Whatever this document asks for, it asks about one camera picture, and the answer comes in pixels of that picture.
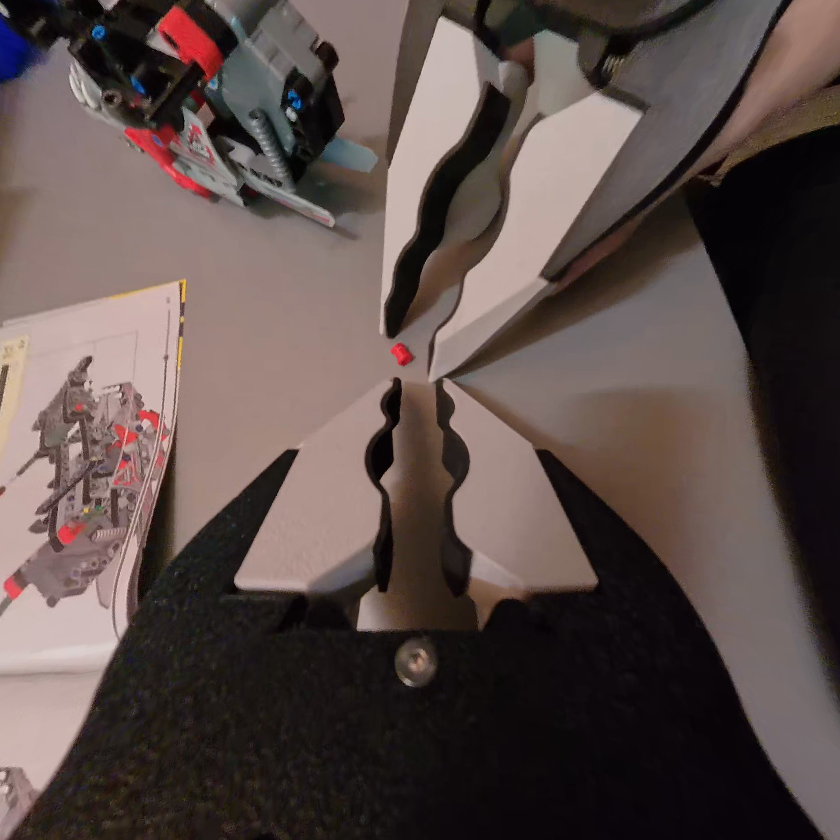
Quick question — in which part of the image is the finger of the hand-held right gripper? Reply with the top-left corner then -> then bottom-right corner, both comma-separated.
428,29 -> 648,383
379,0 -> 513,340

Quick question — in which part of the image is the person's right hand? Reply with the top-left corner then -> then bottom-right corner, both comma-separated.
714,0 -> 840,168

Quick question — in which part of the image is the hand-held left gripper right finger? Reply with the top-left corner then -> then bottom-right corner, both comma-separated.
434,379 -> 599,630

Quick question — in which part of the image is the toy instruction booklet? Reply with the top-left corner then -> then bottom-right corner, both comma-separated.
0,280 -> 187,677

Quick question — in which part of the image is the building brick toy vehicle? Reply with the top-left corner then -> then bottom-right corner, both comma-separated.
0,0 -> 379,229

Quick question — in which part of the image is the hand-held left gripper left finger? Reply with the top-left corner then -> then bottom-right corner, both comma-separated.
234,377 -> 403,631

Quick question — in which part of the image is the person's black clothing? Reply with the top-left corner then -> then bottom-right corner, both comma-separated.
686,125 -> 840,840

